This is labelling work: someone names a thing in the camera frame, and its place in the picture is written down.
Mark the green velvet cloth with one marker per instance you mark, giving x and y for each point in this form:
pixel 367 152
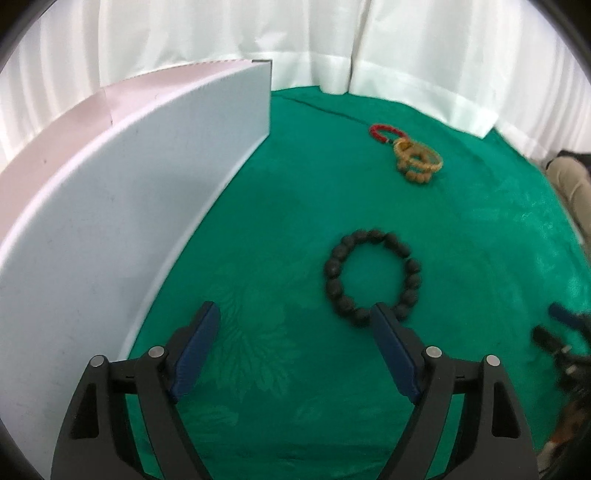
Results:
pixel 286 207

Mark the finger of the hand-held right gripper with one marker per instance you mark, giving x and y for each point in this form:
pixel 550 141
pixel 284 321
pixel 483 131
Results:
pixel 565 314
pixel 549 339

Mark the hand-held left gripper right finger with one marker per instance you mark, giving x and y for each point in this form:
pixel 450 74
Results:
pixel 392 355

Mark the white curtain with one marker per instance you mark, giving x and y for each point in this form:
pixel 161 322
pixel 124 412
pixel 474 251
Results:
pixel 207 32
pixel 461 55

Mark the white rectangular box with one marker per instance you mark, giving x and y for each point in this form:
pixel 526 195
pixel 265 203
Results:
pixel 115 207

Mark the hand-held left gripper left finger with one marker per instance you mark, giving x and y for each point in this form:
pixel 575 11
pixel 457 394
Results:
pixel 194 355

